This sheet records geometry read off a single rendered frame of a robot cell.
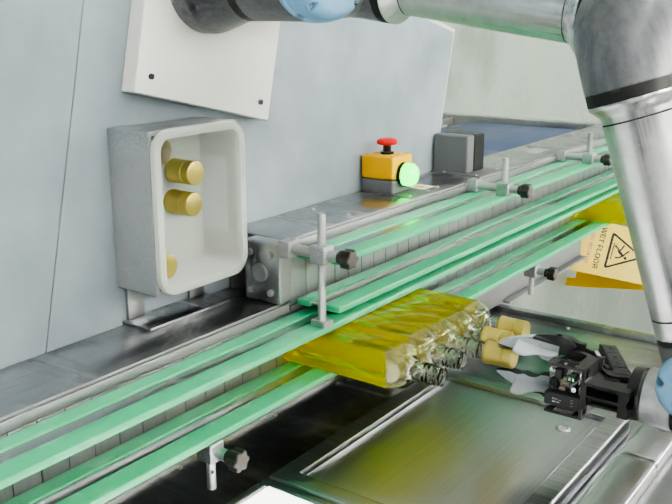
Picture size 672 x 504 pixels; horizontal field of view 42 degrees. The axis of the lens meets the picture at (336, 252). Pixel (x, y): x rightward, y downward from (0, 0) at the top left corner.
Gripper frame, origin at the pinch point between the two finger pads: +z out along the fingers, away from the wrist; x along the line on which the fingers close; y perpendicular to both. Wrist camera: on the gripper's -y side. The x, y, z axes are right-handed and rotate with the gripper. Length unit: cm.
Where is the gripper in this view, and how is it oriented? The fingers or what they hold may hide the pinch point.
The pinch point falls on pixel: (508, 356)
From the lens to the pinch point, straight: 131.6
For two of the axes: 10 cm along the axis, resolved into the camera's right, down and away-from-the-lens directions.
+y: -5.9, 2.0, -7.9
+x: -0.1, 9.7, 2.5
